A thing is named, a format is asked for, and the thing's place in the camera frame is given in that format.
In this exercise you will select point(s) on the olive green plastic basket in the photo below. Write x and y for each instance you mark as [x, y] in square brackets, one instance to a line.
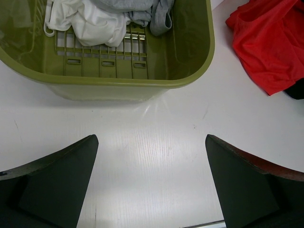
[142, 67]

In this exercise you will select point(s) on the black tank top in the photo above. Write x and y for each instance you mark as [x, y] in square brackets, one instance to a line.
[296, 91]

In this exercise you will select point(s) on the red tank top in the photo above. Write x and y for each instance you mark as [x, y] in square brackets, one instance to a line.
[268, 39]

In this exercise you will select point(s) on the grey tank top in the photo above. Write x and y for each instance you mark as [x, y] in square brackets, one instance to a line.
[153, 13]

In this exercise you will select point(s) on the white tank top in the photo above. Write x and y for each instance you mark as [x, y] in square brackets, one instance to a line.
[91, 25]

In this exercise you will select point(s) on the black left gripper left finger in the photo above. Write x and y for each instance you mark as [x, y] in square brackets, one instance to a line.
[48, 192]

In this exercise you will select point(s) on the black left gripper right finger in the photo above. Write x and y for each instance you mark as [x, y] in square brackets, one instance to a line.
[253, 192]

